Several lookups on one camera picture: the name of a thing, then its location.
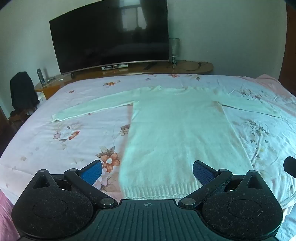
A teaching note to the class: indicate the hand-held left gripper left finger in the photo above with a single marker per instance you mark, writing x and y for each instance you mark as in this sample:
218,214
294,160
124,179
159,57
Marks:
92,172

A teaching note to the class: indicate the small metal object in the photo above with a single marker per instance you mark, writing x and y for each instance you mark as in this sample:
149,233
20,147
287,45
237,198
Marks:
52,79

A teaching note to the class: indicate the wooden television stand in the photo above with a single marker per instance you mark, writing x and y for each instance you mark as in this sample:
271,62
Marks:
129,70

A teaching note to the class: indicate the floral pink bed sheet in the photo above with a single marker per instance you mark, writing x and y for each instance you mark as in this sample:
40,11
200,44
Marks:
57,148

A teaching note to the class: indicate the brown wooden door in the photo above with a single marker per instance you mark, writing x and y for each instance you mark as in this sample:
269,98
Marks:
289,46

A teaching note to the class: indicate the white set-top box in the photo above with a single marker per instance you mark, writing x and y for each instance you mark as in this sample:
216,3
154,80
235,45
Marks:
115,67

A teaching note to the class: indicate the pink blanket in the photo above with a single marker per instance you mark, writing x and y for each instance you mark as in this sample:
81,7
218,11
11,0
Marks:
272,81

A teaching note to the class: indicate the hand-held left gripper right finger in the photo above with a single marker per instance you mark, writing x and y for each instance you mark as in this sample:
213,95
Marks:
203,172

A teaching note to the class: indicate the wooden chair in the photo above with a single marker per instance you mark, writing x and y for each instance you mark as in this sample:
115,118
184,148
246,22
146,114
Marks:
17,119

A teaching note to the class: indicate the black garment on chair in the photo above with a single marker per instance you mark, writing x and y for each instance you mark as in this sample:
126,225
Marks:
23,92

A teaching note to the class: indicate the white knit sweater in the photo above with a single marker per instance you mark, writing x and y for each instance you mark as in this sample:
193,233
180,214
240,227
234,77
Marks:
178,139

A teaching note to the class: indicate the black remote control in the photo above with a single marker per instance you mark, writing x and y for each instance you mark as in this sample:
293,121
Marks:
40,75

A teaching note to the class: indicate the clear glass vase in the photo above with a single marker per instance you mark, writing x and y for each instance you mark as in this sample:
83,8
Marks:
174,49

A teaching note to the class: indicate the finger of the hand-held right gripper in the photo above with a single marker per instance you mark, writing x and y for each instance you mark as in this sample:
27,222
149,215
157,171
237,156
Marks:
290,164

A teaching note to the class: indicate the black curved television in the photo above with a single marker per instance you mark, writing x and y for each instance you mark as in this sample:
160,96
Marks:
108,34

